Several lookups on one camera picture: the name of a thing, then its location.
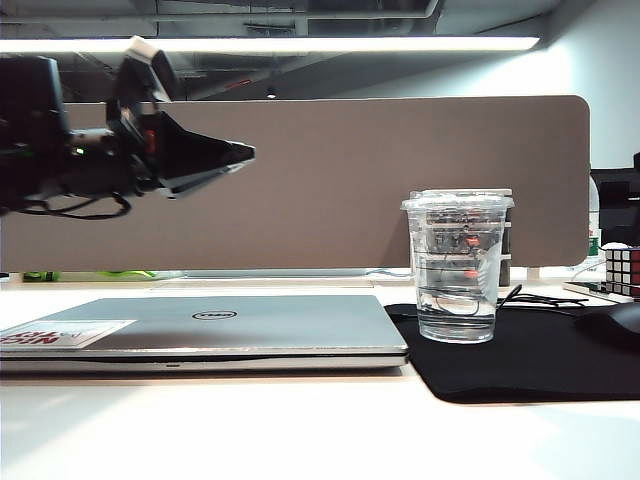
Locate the black computer mouse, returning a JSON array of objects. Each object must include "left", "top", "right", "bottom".
[{"left": 573, "top": 303, "right": 640, "bottom": 349}]

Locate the white bottle with green label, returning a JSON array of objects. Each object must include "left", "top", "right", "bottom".
[{"left": 588, "top": 174, "right": 602, "bottom": 259}]

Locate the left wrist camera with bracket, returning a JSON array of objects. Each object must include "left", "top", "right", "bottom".
[{"left": 112, "top": 34, "right": 179, "bottom": 107}]

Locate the black mouse pad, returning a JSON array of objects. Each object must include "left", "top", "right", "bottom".
[{"left": 384, "top": 302, "right": 640, "bottom": 405}]

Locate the brown desk partition panel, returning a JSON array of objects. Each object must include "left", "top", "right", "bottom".
[{"left": 0, "top": 94, "right": 592, "bottom": 274}]

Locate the flat book under cube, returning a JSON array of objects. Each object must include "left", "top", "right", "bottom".
[{"left": 562, "top": 280, "right": 640, "bottom": 301}]

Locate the black Rubik's cube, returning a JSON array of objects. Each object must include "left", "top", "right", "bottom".
[{"left": 603, "top": 244, "right": 640, "bottom": 300}]

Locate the white three-drawer desk organizer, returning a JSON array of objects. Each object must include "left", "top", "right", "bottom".
[{"left": 408, "top": 187, "right": 514, "bottom": 289}]

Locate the white sticker with red print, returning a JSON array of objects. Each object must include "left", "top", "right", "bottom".
[{"left": 0, "top": 319, "right": 137, "bottom": 349}]

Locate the thin black cable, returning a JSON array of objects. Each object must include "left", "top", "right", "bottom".
[{"left": 497, "top": 283, "right": 590, "bottom": 314}]

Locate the silver Dell laptop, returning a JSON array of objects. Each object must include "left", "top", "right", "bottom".
[{"left": 0, "top": 294, "right": 410, "bottom": 374}]

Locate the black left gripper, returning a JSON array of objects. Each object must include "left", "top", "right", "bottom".
[{"left": 102, "top": 97, "right": 257, "bottom": 200}]

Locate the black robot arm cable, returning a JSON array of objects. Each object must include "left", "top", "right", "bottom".
[{"left": 0, "top": 192, "right": 132, "bottom": 219}]

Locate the long ceiling light strip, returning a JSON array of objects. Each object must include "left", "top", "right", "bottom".
[{"left": 0, "top": 35, "right": 544, "bottom": 54}]

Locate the black monitor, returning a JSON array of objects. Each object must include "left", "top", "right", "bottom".
[{"left": 590, "top": 168, "right": 640, "bottom": 247}]

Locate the clear plastic cup with lid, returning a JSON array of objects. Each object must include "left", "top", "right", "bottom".
[{"left": 400, "top": 188, "right": 516, "bottom": 345}]

